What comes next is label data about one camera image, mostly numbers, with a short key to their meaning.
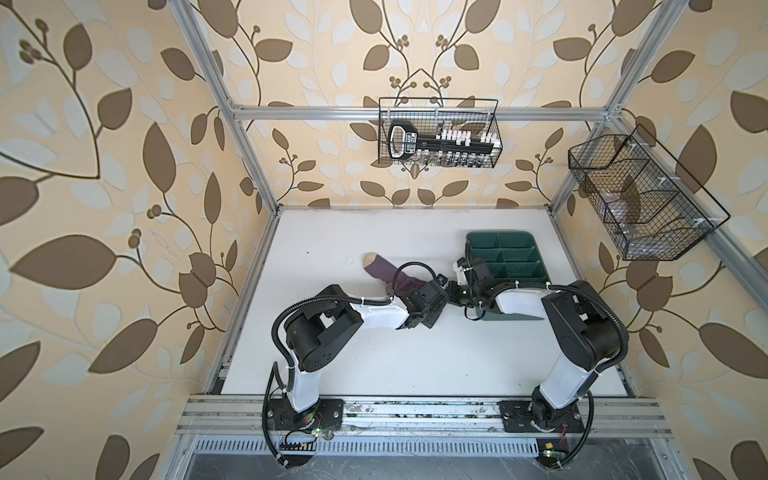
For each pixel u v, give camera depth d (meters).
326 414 0.75
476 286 0.76
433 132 0.79
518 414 0.73
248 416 0.75
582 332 0.48
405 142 0.84
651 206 0.73
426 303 0.71
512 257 1.08
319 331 0.48
